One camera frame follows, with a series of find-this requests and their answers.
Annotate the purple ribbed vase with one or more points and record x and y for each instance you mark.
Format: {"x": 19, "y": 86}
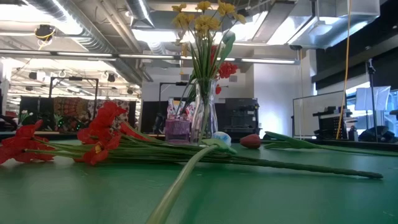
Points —
{"x": 177, "y": 130}

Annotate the yellow artificial flower bunch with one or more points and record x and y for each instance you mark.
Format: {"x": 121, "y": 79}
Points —
{"x": 206, "y": 23}

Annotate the clear glass vase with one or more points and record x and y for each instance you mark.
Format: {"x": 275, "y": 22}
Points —
{"x": 213, "y": 124}

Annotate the black machine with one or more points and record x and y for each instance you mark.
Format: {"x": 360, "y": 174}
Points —
{"x": 242, "y": 115}

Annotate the black screen panel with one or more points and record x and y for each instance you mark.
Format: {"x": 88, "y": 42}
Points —
{"x": 152, "y": 115}

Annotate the long linear ceiling light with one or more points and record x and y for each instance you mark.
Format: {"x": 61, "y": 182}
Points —
{"x": 146, "y": 56}

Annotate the bright ceiling light panel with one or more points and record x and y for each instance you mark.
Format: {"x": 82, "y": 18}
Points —
{"x": 155, "y": 35}

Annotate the glass partition panel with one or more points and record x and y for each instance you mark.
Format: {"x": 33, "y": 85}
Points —
{"x": 317, "y": 112}

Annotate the green table mat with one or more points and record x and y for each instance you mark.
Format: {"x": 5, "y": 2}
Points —
{"x": 280, "y": 199}

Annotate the patterned brown tapestry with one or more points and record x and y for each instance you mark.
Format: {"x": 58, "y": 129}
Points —
{"x": 71, "y": 107}

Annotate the black equipment shelf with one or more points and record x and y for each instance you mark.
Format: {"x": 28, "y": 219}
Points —
{"x": 329, "y": 124}

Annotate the dark bottle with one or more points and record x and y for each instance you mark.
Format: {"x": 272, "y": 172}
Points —
{"x": 353, "y": 134}

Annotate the black light stand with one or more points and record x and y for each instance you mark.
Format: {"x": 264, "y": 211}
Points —
{"x": 371, "y": 93}

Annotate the white sheet panel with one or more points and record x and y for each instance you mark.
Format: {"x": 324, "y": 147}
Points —
{"x": 373, "y": 98}

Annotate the black bag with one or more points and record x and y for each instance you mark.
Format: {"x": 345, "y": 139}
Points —
{"x": 376, "y": 134}

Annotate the round silver duct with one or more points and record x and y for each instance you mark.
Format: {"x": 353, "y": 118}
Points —
{"x": 140, "y": 12}

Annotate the corrugated silver duct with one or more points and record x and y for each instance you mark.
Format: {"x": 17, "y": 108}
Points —
{"x": 93, "y": 37}

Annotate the rectangular silver duct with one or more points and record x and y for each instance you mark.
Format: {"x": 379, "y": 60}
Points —
{"x": 311, "y": 28}

